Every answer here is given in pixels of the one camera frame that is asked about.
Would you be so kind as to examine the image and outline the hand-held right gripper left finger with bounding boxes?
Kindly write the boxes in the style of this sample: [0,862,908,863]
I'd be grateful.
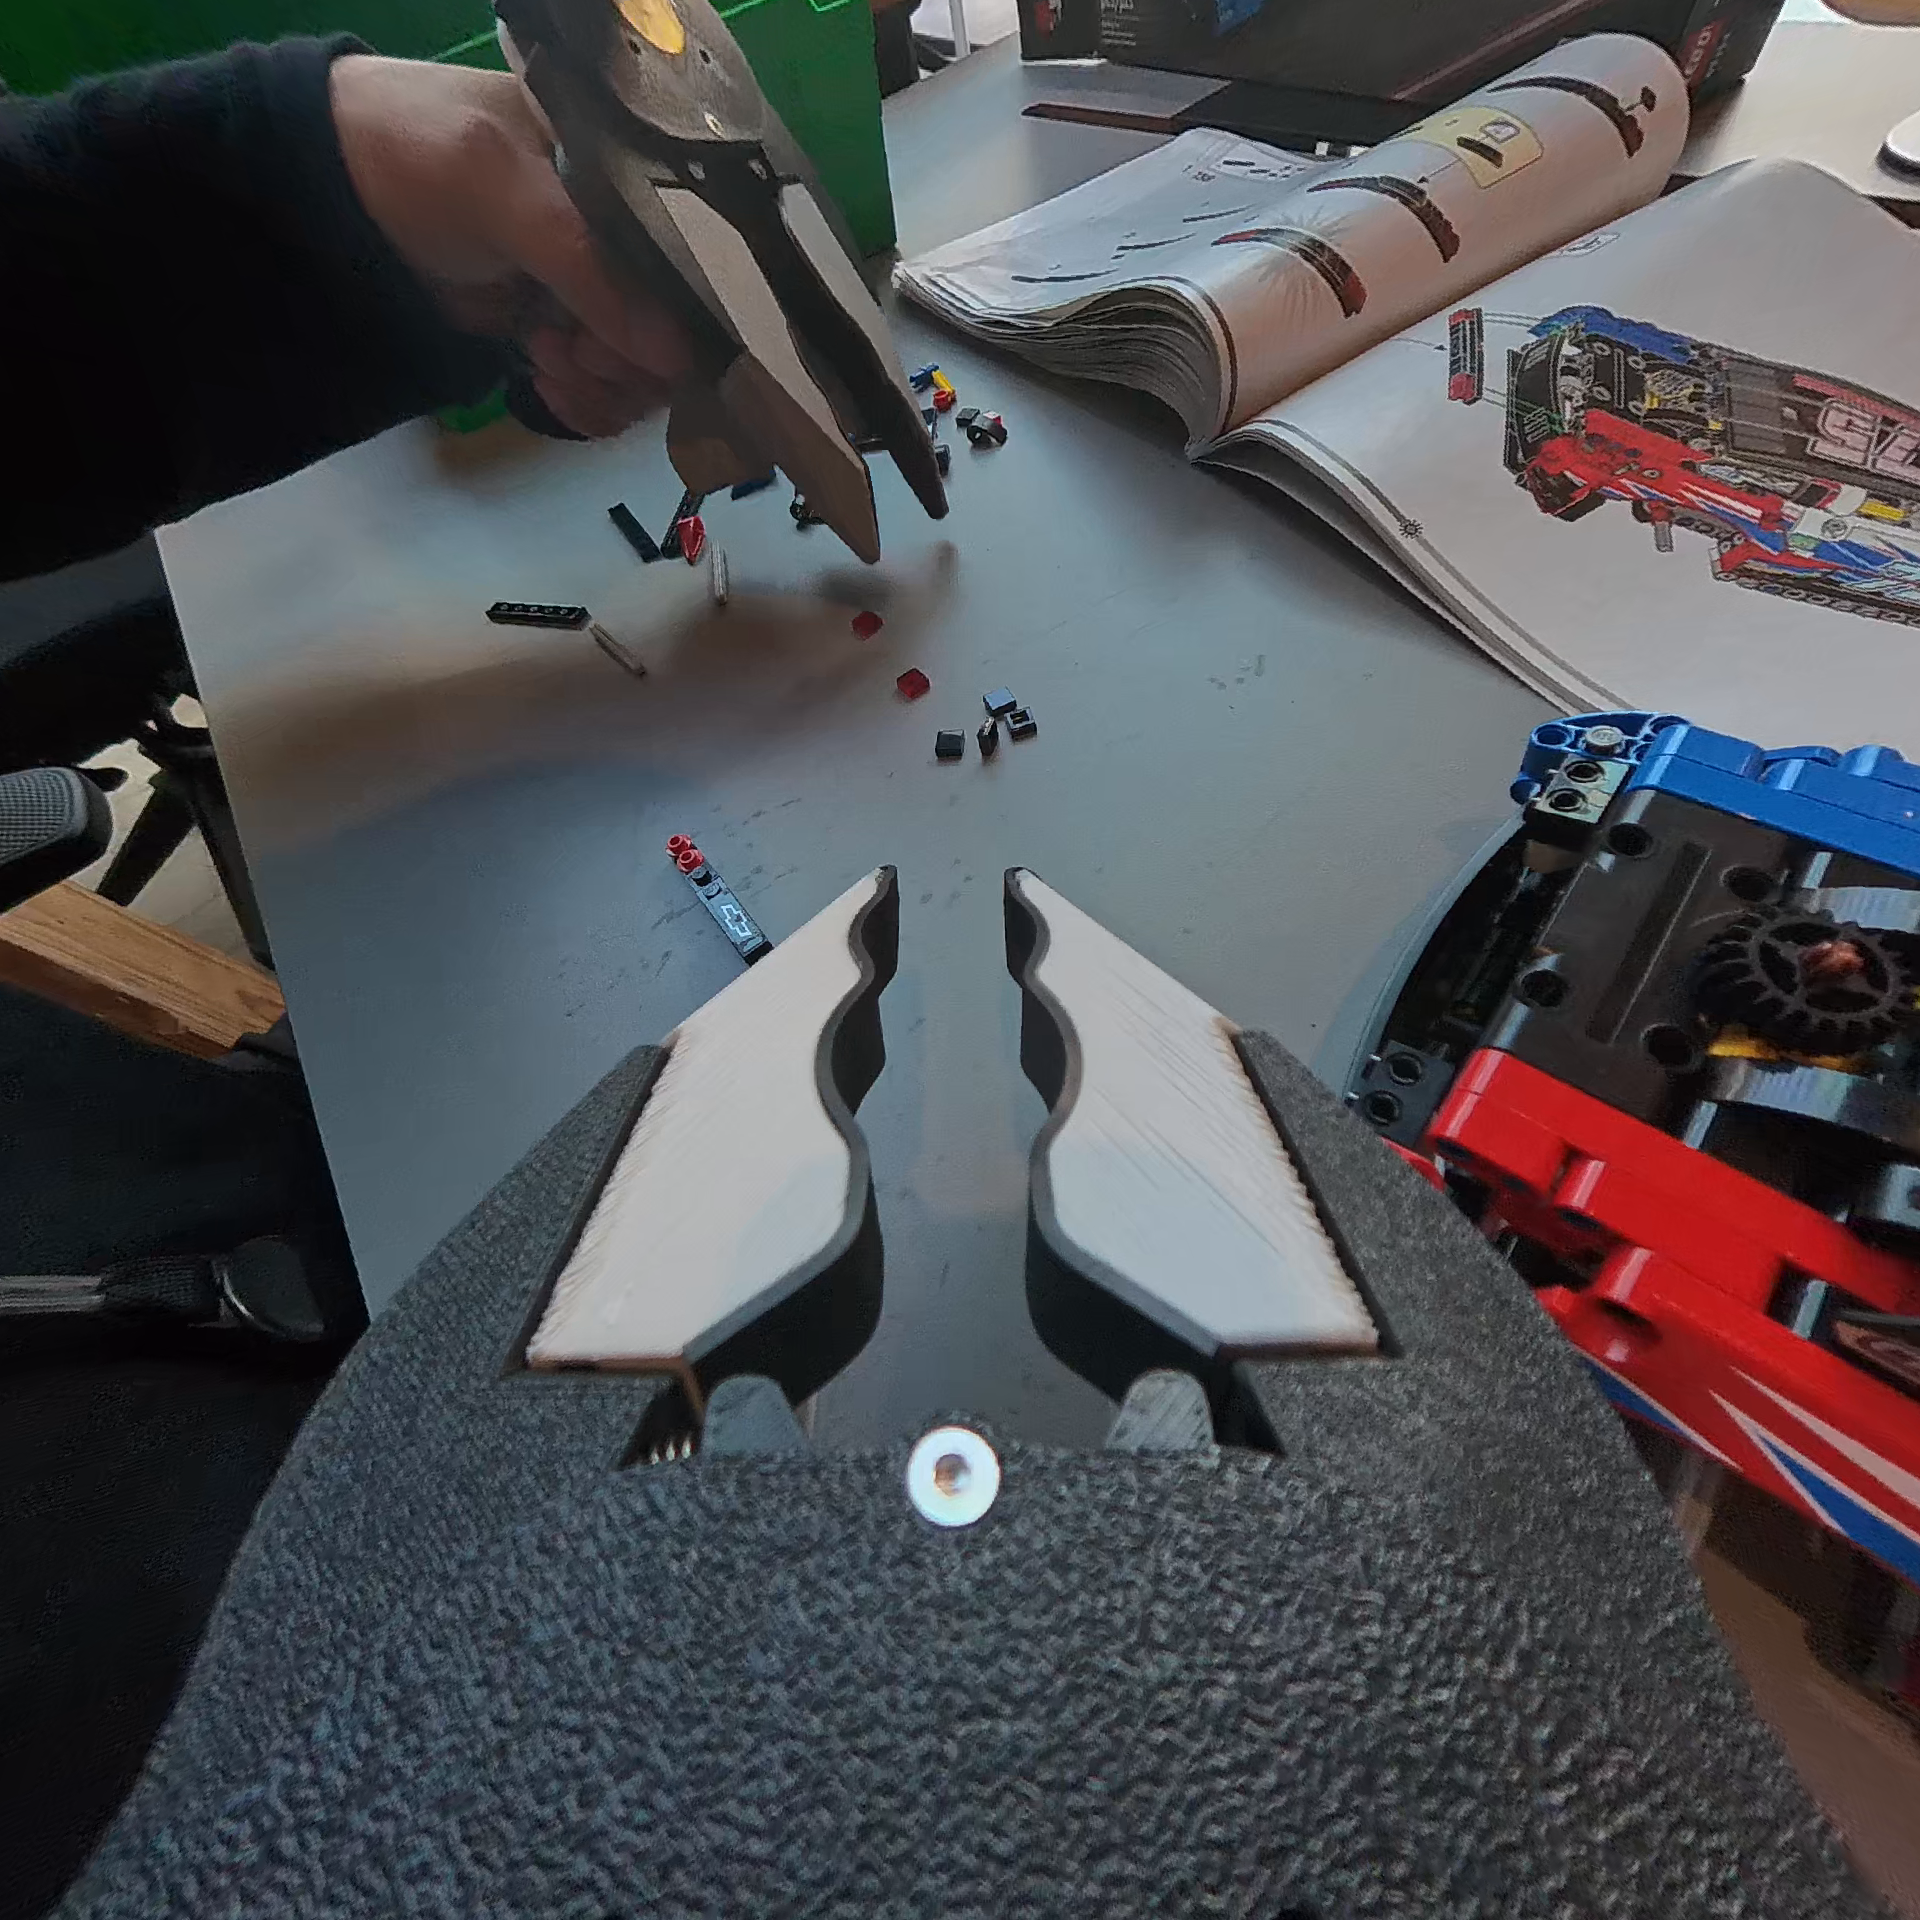
[527,863,902,1404]

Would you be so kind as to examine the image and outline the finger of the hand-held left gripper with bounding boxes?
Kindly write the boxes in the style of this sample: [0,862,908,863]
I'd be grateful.
[765,163,951,526]
[650,169,882,563]

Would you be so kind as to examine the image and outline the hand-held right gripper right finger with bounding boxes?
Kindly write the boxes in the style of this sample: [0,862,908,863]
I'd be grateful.
[1002,863,1387,1410]

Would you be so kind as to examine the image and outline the black brick strip red studs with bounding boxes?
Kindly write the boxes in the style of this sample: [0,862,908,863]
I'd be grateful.
[666,830,771,966]

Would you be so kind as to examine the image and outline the person's left forearm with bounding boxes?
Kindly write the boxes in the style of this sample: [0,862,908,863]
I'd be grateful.
[0,31,510,585]

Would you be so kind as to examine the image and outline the person's left hand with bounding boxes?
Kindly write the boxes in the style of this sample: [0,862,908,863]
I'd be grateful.
[323,53,707,447]

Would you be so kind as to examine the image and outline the scattered loose toy brick parts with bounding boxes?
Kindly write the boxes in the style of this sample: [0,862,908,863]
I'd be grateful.
[673,360,1009,563]

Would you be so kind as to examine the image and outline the green plastic bin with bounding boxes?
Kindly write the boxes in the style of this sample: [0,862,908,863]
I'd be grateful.
[0,0,896,267]

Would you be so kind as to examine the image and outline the open instruction booklet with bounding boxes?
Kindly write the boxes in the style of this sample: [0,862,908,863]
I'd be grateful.
[896,27,1920,720]

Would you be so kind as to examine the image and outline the blue red toy brick car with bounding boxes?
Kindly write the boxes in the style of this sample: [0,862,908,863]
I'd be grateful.
[1341,713,1920,1724]

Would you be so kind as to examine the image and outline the black toy set box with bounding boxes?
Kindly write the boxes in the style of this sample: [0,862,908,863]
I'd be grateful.
[1016,0,1785,132]

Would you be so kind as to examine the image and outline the person's black clothed legs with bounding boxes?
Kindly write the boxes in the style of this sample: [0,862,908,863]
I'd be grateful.
[0,978,378,1920]

